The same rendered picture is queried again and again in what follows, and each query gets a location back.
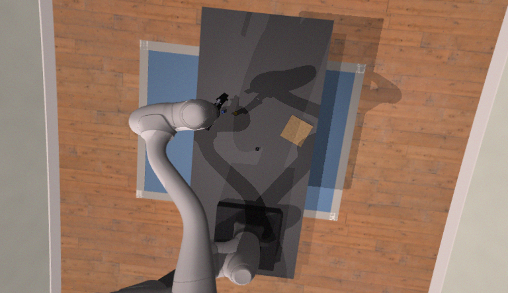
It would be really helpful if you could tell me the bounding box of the tan flat mat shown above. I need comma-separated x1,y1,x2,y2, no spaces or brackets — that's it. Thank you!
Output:
280,115,313,147

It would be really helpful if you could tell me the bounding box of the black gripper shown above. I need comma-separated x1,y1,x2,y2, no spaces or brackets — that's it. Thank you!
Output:
205,93,229,131

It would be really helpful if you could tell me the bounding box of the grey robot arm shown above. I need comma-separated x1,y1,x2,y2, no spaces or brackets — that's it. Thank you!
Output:
110,99,269,293

